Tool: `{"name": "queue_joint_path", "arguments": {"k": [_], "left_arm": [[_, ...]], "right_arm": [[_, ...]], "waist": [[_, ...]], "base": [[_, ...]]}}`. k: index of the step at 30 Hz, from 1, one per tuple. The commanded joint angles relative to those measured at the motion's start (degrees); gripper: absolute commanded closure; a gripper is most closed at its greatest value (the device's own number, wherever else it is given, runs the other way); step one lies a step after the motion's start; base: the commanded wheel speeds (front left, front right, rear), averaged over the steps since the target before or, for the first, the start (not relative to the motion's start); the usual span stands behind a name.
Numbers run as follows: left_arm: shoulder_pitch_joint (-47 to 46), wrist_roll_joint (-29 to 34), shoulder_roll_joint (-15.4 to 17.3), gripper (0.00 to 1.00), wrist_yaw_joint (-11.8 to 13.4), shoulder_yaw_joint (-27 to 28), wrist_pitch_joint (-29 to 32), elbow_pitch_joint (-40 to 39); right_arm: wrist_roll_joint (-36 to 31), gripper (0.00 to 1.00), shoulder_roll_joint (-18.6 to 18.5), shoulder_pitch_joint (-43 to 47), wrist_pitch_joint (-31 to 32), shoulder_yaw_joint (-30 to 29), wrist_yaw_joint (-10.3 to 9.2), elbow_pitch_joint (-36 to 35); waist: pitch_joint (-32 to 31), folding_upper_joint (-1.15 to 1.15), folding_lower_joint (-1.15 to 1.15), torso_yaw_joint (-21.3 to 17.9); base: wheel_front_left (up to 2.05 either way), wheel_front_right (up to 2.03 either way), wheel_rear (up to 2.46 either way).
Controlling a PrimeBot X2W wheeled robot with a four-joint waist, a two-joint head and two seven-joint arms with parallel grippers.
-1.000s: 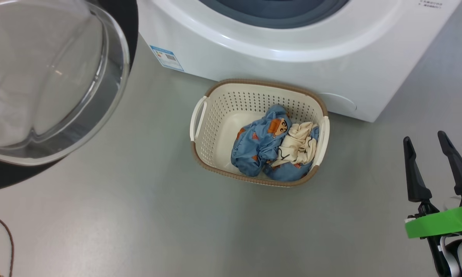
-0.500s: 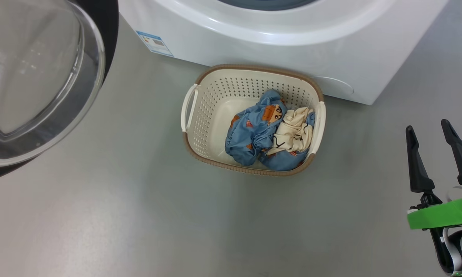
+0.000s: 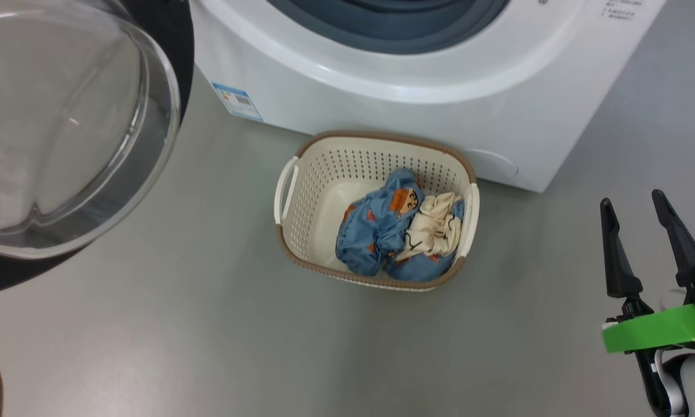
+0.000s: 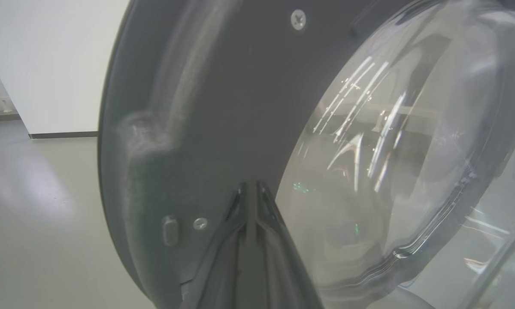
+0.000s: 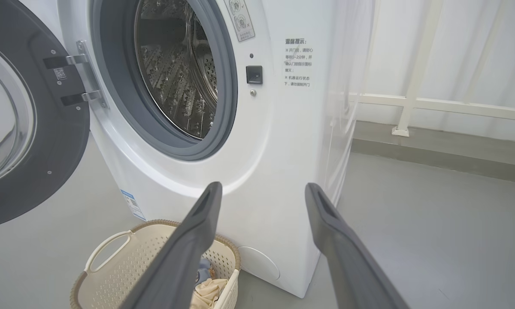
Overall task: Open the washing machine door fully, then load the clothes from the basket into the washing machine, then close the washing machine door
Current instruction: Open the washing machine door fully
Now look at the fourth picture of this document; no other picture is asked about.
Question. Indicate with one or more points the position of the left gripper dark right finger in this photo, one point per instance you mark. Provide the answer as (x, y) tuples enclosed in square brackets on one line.
[(283, 266)]

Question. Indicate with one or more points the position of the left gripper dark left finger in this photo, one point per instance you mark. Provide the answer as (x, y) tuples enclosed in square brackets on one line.
[(223, 266)]

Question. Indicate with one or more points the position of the grey washing machine door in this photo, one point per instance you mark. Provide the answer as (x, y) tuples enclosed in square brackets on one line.
[(240, 107)]

